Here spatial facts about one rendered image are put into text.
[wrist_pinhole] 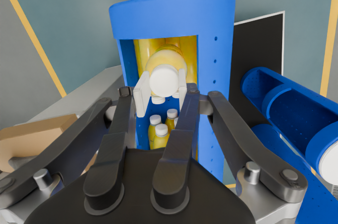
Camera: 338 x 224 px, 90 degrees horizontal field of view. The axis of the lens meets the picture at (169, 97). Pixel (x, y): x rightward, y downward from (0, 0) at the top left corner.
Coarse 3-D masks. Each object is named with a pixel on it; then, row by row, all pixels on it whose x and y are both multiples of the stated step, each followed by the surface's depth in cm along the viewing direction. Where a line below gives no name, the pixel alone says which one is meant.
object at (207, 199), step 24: (144, 168) 8; (192, 168) 8; (72, 192) 7; (120, 192) 7; (144, 192) 7; (192, 192) 6; (216, 192) 6; (48, 216) 6; (72, 216) 6; (96, 216) 6; (120, 216) 6; (144, 216) 6; (168, 216) 6; (192, 216) 6; (216, 216) 6; (240, 216) 6
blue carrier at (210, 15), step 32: (128, 0) 30; (160, 0) 27; (192, 0) 27; (224, 0) 30; (128, 32) 32; (160, 32) 29; (192, 32) 29; (224, 32) 33; (128, 64) 48; (224, 64) 36; (224, 96) 39
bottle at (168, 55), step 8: (160, 48) 30; (168, 48) 28; (176, 48) 32; (152, 56) 26; (160, 56) 24; (168, 56) 24; (176, 56) 25; (152, 64) 24; (160, 64) 23; (168, 64) 23; (176, 64) 24; (184, 64) 26
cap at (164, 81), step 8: (152, 72) 22; (160, 72) 21; (168, 72) 21; (176, 72) 22; (152, 80) 21; (160, 80) 21; (168, 80) 21; (176, 80) 21; (152, 88) 22; (160, 88) 22; (168, 88) 22; (176, 88) 22; (160, 96) 22; (168, 96) 22
